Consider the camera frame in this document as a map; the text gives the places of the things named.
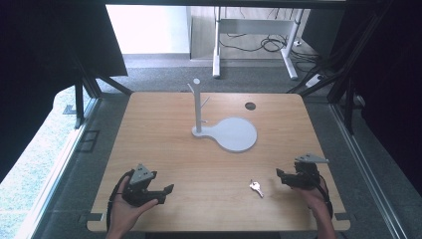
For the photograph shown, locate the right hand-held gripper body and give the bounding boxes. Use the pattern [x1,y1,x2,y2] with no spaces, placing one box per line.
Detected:
[291,152,330,191]

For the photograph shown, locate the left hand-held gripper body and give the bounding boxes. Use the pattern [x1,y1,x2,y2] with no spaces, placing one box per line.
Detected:
[121,163,160,208]

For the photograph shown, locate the silver key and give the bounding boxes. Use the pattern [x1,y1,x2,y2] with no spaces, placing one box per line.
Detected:
[249,179,266,199]

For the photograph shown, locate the grey key hanger stand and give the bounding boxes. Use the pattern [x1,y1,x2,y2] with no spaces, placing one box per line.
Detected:
[186,78,259,154]

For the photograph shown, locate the person's right hand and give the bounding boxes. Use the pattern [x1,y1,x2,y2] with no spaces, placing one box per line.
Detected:
[292,177,331,218]

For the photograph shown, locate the person's left hand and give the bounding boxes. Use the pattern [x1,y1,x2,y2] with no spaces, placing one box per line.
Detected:
[107,175,160,235]

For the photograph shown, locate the white power strip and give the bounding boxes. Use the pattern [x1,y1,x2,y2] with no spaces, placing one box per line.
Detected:
[304,74,324,89]

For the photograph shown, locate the black curtain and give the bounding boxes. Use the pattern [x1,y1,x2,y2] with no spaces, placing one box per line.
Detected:
[331,0,422,197]
[0,0,129,183]

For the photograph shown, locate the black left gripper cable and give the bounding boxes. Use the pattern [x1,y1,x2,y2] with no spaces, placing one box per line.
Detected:
[105,169,135,231]

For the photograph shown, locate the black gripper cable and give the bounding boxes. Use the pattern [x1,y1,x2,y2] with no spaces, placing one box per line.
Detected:
[105,169,135,231]
[310,174,334,221]

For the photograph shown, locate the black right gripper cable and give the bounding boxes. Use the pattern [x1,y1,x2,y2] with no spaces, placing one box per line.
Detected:
[310,174,334,221]

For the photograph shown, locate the black floor hatch frame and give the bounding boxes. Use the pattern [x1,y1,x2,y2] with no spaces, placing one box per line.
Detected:
[77,129,101,153]

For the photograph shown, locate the black metal frame strut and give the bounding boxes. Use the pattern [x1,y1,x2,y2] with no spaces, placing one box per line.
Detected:
[69,53,134,130]
[287,0,396,135]

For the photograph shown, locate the black floor cables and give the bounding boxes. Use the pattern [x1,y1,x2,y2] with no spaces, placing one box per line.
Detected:
[218,7,329,75]

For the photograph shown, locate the white desk frame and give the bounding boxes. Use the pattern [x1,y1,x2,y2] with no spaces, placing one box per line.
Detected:
[212,5,306,81]

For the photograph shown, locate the black overhead frame bar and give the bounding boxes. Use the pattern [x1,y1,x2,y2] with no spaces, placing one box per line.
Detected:
[105,0,346,10]

